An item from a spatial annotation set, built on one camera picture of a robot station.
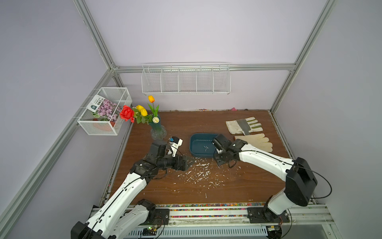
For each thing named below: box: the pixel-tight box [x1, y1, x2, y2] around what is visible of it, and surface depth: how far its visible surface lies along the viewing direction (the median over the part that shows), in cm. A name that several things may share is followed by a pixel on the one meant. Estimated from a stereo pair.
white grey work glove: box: [225, 116, 264, 136], surface depth 114 cm
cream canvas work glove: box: [234, 132, 274, 153], surface depth 104 cm
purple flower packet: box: [86, 94, 123, 122], surface depth 75 cm
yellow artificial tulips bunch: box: [132, 95, 160, 125], surface depth 82 cm
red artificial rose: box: [119, 105, 135, 123], surface depth 71 cm
